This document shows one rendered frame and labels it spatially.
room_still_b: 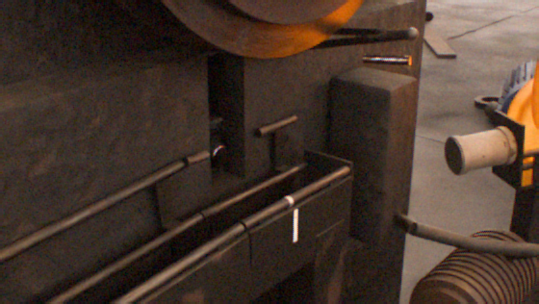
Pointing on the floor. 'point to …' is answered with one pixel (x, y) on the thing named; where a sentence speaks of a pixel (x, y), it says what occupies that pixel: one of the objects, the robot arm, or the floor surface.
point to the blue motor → (515, 84)
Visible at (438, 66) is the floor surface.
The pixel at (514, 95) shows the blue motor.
